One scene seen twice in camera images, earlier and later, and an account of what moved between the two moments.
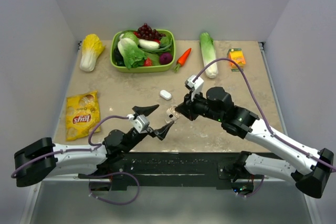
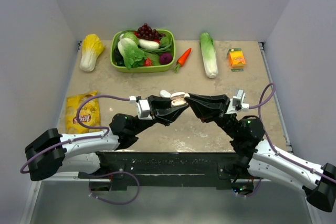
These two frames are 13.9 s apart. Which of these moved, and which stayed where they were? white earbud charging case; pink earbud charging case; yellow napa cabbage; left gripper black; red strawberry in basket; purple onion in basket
Moved: pink earbud charging case; left gripper black
Stayed: yellow napa cabbage; white earbud charging case; red strawberry in basket; purple onion in basket
